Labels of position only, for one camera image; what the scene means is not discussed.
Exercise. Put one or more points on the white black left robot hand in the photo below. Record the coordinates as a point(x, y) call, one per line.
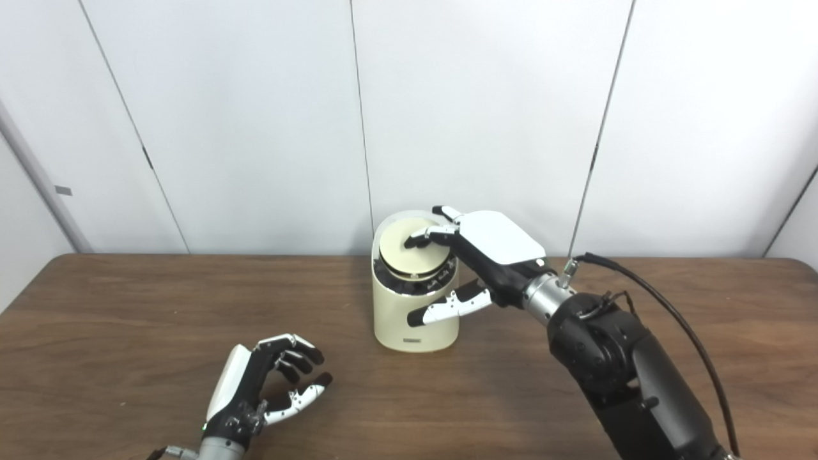
point(239, 390)

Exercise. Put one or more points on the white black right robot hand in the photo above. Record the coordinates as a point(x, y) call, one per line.
point(495, 246)

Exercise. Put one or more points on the small grey wall tag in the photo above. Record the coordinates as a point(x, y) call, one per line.
point(63, 190)

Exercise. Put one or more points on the round cream bin lid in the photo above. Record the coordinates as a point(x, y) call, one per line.
point(409, 259)

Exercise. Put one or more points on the cream-colored desktop trash bin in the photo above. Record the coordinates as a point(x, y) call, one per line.
point(393, 319)

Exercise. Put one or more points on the black bin liner bag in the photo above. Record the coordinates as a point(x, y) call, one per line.
point(399, 284)

